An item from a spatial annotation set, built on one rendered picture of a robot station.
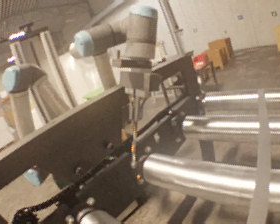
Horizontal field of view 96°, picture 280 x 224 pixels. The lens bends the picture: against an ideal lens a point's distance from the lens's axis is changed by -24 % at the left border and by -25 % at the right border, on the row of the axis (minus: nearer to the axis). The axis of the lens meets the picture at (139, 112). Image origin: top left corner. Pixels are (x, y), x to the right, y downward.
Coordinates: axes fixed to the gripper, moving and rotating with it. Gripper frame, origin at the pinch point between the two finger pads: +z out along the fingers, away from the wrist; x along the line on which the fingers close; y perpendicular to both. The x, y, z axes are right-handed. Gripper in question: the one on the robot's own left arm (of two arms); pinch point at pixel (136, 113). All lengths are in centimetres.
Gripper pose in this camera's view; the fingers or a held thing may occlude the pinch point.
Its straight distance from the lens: 53.8
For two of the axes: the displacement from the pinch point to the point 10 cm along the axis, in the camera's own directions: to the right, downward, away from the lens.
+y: 7.0, -1.4, 7.0
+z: -0.7, 9.6, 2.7
